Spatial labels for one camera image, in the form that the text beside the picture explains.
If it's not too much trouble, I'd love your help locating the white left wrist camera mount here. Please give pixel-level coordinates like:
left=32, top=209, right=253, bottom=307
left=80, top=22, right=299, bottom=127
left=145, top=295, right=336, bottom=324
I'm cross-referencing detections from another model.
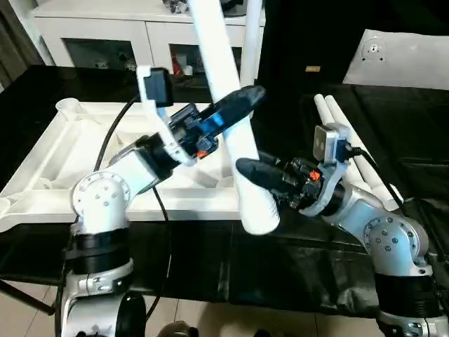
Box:
left=135, top=65, right=196, bottom=169

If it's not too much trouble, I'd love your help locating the white plastic table leg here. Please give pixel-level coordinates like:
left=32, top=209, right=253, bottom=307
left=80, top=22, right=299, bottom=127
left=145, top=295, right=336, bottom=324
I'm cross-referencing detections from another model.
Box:
left=240, top=0, right=267, bottom=89
left=188, top=0, right=281, bottom=237
left=314, top=94, right=382, bottom=198
left=324, top=94, right=405, bottom=212

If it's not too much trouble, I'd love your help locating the black box with gold label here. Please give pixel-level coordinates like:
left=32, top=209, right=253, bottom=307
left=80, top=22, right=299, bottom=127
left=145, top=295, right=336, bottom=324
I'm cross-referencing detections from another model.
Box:
left=262, top=0, right=366, bottom=89

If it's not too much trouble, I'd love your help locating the grey helmet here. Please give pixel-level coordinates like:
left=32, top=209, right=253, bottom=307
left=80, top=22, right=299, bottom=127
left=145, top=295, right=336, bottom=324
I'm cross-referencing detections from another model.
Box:
left=220, top=0, right=247, bottom=18

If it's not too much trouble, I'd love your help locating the grey curtain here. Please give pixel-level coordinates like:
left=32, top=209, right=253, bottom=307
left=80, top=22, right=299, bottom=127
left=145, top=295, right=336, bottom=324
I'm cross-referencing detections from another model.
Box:
left=0, top=0, right=47, bottom=93

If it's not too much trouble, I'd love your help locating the white plastic table top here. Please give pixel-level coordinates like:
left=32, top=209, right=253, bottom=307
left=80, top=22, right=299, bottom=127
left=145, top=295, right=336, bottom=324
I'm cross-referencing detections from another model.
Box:
left=0, top=98, right=246, bottom=233

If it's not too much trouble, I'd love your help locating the white glass-door cabinet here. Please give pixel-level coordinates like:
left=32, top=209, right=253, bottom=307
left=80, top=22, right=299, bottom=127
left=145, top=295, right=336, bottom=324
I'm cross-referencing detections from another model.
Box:
left=31, top=6, right=267, bottom=77

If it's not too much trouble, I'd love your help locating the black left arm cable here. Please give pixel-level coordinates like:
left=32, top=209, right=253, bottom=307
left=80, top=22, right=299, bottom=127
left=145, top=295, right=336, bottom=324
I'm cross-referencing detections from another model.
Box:
left=93, top=96, right=173, bottom=317

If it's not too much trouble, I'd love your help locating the black work mat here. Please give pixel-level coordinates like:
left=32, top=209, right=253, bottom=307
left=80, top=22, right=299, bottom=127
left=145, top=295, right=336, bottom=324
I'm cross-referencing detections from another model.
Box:
left=0, top=65, right=449, bottom=313

